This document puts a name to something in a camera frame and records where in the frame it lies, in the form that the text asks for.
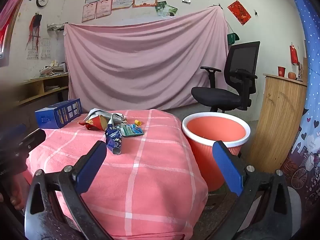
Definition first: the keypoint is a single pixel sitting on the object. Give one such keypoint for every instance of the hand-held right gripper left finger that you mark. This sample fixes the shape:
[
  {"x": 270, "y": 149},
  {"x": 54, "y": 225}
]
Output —
[{"x": 91, "y": 166}]

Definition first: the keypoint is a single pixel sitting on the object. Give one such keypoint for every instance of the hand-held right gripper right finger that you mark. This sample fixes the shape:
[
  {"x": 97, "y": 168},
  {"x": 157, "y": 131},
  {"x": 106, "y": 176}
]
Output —
[{"x": 226, "y": 167}]

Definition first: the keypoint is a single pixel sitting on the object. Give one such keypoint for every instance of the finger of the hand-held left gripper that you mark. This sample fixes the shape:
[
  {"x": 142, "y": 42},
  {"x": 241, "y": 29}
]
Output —
[
  {"x": 33, "y": 138},
  {"x": 12, "y": 131}
]

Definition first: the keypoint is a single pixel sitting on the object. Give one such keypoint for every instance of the blue snack wrapper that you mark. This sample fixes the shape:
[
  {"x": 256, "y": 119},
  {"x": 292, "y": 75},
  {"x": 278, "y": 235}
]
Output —
[{"x": 113, "y": 140}]

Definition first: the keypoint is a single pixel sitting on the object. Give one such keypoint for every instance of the orange bin with white rim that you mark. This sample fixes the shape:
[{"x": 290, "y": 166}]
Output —
[{"x": 215, "y": 127}]

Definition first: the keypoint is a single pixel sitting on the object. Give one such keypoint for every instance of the green blue packet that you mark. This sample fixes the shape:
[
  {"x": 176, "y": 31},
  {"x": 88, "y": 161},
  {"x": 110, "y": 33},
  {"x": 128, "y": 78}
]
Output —
[{"x": 131, "y": 130}]

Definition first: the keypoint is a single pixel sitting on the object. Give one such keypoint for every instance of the grey wrapper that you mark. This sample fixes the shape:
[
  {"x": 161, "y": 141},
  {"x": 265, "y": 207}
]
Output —
[{"x": 116, "y": 118}]

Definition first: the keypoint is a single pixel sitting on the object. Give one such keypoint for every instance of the yellow bottle cap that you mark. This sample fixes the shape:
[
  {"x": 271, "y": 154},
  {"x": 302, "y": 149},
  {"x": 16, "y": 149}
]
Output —
[{"x": 137, "y": 122}]

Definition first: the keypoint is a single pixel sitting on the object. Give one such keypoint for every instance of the person's left hand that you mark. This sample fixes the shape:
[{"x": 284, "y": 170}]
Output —
[{"x": 15, "y": 193}]

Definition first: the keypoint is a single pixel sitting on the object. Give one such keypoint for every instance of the blue cardboard box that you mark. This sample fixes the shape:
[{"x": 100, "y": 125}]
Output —
[{"x": 57, "y": 116}]

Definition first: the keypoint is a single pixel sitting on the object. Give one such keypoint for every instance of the wooden shelf unit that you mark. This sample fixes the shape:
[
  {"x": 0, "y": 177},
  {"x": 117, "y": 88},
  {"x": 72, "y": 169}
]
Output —
[{"x": 35, "y": 82}]

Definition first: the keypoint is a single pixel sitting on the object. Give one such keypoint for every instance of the stack of papers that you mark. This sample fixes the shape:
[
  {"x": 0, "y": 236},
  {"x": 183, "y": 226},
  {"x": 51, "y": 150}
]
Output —
[{"x": 52, "y": 88}]

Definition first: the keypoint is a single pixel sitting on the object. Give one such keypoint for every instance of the pink checked blanket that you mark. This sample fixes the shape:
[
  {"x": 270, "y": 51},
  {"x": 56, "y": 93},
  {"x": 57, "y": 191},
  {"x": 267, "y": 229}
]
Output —
[{"x": 150, "y": 180}]

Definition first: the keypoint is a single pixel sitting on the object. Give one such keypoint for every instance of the wooden cabinet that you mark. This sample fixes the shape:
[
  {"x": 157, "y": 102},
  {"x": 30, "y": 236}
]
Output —
[{"x": 277, "y": 120}]

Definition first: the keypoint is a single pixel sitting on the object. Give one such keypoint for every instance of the stack of books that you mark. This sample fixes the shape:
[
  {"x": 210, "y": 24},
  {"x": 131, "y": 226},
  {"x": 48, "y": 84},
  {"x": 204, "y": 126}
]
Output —
[{"x": 53, "y": 70}]

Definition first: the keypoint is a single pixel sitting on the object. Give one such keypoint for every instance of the black office chair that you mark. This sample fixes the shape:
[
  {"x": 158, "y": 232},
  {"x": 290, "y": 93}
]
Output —
[{"x": 217, "y": 96}]

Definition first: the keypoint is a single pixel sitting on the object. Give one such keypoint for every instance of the red black tassel ornament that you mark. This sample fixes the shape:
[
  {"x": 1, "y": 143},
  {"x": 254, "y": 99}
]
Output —
[{"x": 35, "y": 27}]

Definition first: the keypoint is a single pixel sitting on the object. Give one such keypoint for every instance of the blue dotted printed curtain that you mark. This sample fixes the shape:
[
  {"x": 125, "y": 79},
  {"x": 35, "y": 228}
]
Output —
[{"x": 312, "y": 105}]

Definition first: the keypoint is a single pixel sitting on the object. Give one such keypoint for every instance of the orange fruit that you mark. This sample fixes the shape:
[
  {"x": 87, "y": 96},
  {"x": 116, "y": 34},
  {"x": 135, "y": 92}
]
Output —
[{"x": 291, "y": 75}]

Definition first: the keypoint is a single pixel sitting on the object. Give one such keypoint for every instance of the pink hanging sheet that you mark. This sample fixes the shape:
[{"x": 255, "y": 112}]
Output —
[{"x": 145, "y": 62}]

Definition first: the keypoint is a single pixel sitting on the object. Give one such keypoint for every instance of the pink curtain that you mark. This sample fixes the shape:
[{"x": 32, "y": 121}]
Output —
[{"x": 15, "y": 2}]

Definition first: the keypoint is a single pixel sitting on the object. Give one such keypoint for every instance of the green bag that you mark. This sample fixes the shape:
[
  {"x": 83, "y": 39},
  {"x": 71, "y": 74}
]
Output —
[{"x": 231, "y": 38}]

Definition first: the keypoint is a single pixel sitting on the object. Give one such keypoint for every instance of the red hanging ornament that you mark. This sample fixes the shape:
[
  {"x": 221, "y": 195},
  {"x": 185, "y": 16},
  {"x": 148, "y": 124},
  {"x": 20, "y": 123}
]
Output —
[{"x": 294, "y": 55}]

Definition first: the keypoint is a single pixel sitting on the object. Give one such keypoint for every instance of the green photo print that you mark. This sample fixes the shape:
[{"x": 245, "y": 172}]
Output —
[
  {"x": 160, "y": 7},
  {"x": 172, "y": 11}
]

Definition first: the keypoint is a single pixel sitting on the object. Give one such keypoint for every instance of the paper wall calendar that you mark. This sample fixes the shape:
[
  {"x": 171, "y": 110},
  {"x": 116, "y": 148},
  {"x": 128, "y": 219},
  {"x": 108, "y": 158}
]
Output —
[{"x": 45, "y": 48}]

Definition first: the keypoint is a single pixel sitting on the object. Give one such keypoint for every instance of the wooden frame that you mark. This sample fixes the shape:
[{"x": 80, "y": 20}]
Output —
[{"x": 304, "y": 70}]

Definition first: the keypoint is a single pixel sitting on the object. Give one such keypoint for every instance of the round wall clock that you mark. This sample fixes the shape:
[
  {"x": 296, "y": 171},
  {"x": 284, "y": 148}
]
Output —
[{"x": 42, "y": 0}]

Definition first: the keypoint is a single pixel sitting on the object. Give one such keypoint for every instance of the red paper wall poster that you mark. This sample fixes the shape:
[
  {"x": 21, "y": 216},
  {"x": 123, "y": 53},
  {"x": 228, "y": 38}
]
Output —
[{"x": 239, "y": 12}]

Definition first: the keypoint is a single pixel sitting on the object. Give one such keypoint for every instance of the group of wall certificates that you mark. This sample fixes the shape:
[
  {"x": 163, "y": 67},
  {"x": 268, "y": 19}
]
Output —
[{"x": 120, "y": 1}]

